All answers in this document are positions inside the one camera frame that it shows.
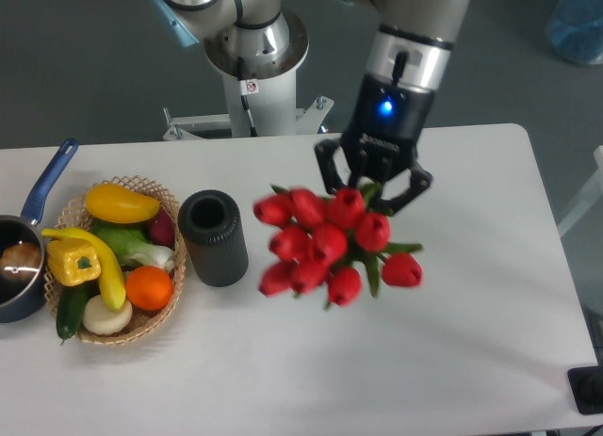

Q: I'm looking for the yellow bell pepper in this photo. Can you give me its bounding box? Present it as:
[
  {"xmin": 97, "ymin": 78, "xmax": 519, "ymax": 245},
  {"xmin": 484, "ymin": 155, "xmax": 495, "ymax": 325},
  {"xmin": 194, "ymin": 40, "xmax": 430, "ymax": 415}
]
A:
[{"xmin": 46, "ymin": 238, "xmax": 101, "ymax": 286}]

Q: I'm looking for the yellow mango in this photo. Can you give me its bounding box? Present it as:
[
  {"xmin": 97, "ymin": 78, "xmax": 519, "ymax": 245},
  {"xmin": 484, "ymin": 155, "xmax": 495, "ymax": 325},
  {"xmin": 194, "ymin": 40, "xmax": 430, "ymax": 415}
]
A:
[{"xmin": 85, "ymin": 183, "xmax": 160, "ymax": 224}]

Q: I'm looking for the dark grey ribbed vase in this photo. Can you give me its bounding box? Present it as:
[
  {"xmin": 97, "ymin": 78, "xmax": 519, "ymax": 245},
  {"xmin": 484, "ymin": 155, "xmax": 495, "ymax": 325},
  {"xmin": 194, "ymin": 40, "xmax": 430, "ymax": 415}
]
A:
[{"xmin": 178, "ymin": 189, "xmax": 249, "ymax": 287}]

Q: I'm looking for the white frame at right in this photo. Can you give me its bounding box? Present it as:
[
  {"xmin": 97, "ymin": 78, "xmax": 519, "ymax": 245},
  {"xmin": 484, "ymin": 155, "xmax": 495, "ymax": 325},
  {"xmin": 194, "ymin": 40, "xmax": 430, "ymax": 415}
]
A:
[{"xmin": 557, "ymin": 146, "xmax": 602, "ymax": 238}]

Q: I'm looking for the red tulip bouquet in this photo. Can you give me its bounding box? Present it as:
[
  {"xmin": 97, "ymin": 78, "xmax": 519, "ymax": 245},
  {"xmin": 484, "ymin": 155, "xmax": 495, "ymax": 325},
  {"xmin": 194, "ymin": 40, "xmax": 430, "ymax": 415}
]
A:
[{"xmin": 253, "ymin": 182, "xmax": 423, "ymax": 308}]

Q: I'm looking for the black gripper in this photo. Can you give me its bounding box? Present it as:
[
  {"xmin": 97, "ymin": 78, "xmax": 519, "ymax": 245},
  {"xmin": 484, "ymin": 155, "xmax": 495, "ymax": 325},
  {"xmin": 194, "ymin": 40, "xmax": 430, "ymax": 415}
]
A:
[{"xmin": 314, "ymin": 73, "xmax": 433, "ymax": 216}]

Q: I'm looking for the green cucumber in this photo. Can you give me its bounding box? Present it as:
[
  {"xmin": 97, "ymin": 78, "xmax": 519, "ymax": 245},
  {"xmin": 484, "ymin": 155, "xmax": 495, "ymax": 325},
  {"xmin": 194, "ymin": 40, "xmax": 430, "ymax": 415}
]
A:
[{"xmin": 56, "ymin": 281, "xmax": 96, "ymax": 343}]

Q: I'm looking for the woven wicker basket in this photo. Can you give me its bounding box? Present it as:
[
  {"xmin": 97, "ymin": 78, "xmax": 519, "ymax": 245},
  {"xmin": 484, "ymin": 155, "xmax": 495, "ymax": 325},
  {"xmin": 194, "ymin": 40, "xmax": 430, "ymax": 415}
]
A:
[{"xmin": 41, "ymin": 176, "xmax": 187, "ymax": 345}]

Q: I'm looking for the yellow squash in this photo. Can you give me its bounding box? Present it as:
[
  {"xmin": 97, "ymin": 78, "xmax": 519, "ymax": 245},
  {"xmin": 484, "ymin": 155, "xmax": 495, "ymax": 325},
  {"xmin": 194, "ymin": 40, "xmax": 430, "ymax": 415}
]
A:
[{"xmin": 41, "ymin": 227, "xmax": 126, "ymax": 312}]

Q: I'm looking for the green lettuce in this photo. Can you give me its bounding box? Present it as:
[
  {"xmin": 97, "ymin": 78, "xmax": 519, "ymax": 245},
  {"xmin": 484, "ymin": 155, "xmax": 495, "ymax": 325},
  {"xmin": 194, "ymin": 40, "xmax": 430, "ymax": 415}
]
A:
[{"xmin": 92, "ymin": 222, "xmax": 175, "ymax": 273}]

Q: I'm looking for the blue transparent container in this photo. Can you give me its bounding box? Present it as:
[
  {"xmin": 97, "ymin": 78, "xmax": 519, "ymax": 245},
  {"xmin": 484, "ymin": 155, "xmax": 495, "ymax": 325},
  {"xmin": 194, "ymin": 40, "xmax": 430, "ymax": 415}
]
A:
[{"xmin": 546, "ymin": 0, "xmax": 602, "ymax": 65}]

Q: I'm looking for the black device at edge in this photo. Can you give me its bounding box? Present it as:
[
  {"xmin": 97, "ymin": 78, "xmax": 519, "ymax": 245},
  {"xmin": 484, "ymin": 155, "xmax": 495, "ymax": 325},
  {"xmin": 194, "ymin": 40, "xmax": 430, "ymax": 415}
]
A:
[{"xmin": 567, "ymin": 365, "xmax": 602, "ymax": 415}]

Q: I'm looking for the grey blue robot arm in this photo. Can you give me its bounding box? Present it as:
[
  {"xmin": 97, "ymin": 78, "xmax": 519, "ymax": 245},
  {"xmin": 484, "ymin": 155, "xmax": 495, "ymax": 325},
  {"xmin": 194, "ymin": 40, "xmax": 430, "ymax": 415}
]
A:
[{"xmin": 150, "ymin": 0, "xmax": 470, "ymax": 214}]

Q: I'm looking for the white round onion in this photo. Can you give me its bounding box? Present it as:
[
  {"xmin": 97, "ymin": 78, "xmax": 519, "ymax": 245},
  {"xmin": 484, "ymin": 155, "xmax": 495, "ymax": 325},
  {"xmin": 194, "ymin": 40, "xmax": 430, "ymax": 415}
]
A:
[{"xmin": 82, "ymin": 295, "xmax": 133, "ymax": 335}]

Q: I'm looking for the blue saucepan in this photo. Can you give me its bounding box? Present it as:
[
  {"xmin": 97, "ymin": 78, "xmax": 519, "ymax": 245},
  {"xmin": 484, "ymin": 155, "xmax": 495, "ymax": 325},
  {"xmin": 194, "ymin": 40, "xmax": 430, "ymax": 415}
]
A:
[{"xmin": 1, "ymin": 138, "xmax": 79, "ymax": 323}]

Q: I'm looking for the brown food in pan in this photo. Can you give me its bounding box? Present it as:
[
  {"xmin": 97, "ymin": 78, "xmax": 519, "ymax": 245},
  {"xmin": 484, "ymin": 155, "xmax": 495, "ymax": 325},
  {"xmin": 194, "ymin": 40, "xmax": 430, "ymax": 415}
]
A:
[{"xmin": 1, "ymin": 242, "xmax": 41, "ymax": 282}]

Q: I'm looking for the red onion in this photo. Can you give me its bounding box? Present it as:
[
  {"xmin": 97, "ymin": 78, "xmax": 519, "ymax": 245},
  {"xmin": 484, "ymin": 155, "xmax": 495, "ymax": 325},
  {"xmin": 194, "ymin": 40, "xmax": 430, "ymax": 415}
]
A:
[{"xmin": 146, "ymin": 207, "xmax": 175, "ymax": 249}]

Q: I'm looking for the orange fruit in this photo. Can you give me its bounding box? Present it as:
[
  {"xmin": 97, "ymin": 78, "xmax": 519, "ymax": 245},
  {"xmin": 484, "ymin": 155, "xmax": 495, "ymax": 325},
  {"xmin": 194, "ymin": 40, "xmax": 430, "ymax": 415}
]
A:
[{"xmin": 125, "ymin": 266, "xmax": 173, "ymax": 312}]

